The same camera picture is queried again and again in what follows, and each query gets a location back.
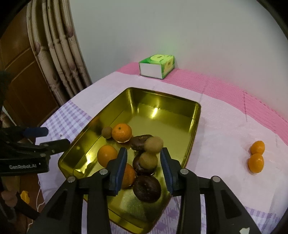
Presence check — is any large yellow orange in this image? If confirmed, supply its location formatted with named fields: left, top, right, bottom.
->
left=97, top=145, right=118, bottom=168

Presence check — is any person left hand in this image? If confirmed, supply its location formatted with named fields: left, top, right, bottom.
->
left=1, top=176, right=21, bottom=207

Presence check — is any gold toffee tin box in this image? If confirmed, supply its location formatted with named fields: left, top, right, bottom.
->
left=58, top=87, right=201, bottom=233

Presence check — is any dark passion fruit gripped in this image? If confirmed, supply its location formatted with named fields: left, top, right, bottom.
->
left=132, top=156, right=156, bottom=176

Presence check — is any far back orange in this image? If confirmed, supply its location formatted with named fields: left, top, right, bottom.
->
left=250, top=140, right=265, bottom=155

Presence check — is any pink purple checked tablecloth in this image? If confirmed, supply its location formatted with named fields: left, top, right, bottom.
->
left=37, top=62, right=287, bottom=233

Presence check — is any bamboo chair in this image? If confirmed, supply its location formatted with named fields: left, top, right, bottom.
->
left=26, top=0, right=92, bottom=105

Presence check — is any mandarin orange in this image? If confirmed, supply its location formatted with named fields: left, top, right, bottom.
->
left=111, top=123, right=132, bottom=143
left=121, top=163, right=136, bottom=189

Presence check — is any green tissue box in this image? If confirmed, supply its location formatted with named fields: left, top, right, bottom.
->
left=139, top=54, right=175, bottom=79

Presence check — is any dark passion fruit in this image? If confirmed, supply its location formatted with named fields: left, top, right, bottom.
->
left=130, top=134, right=152, bottom=151
left=133, top=175, right=162, bottom=203

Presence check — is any near back orange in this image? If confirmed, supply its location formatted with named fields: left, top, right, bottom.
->
left=247, top=153, right=264, bottom=174

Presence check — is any small green fruit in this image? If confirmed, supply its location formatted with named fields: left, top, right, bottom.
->
left=143, top=136, right=163, bottom=154
left=101, top=126, right=112, bottom=139
left=139, top=152, right=158, bottom=170

